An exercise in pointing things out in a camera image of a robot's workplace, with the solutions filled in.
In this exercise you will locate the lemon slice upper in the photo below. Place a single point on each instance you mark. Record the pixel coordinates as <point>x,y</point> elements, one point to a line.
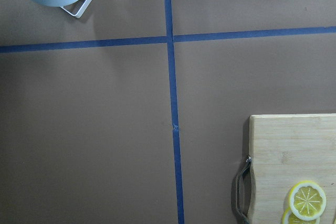
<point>307,200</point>

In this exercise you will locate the lemon slice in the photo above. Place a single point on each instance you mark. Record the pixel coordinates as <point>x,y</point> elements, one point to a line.
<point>307,200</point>
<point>289,218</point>

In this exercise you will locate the wooden cutting board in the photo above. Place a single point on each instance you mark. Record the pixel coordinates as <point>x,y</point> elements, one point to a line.
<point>284,150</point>

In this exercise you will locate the lemon slice lower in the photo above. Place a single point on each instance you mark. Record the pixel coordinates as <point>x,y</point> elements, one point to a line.
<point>289,218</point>

